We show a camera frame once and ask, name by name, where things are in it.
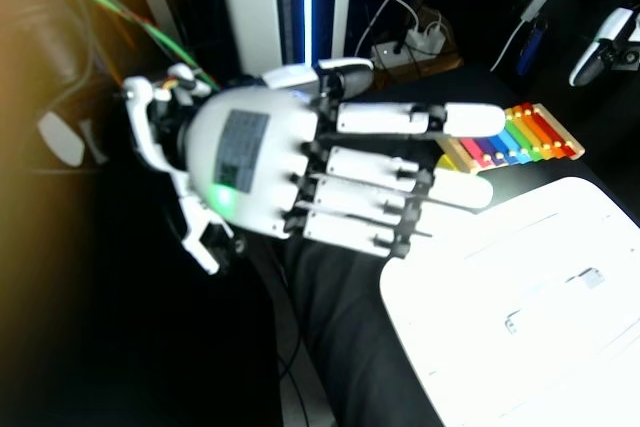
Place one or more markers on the white power strip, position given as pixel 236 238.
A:
pixel 387 53

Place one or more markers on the black table cloth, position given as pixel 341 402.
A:
pixel 350 322

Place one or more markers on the brown cardboard box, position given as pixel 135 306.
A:
pixel 440 64

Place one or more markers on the white tray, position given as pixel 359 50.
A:
pixel 500 322

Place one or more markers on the rainbow wooden hand piano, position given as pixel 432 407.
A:
pixel 525 139

